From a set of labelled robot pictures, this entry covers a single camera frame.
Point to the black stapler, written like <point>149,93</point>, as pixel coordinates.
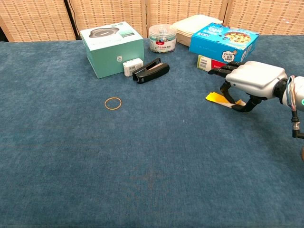
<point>152,72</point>

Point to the bamboo folding screen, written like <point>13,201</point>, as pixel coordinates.
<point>107,12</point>

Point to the mint green speaker box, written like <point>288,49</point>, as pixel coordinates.
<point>114,54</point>

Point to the yellow rectangular packet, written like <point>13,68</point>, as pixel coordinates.
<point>213,97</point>

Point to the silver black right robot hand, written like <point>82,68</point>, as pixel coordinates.
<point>256,76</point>

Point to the tan rubber band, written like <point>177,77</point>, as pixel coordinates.
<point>105,103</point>

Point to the blue cereal box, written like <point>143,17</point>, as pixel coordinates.
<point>213,45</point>

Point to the red yellow small box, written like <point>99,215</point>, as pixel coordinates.
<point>206,63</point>

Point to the clear jar of binder clips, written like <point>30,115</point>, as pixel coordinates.
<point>162,40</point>

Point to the blue table cloth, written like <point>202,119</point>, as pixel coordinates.
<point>142,154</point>

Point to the beige lidded food container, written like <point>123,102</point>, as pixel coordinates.
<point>187,26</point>

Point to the small white box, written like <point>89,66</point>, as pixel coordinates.
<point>133,66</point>

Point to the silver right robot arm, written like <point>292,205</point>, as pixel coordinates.
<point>299,92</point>

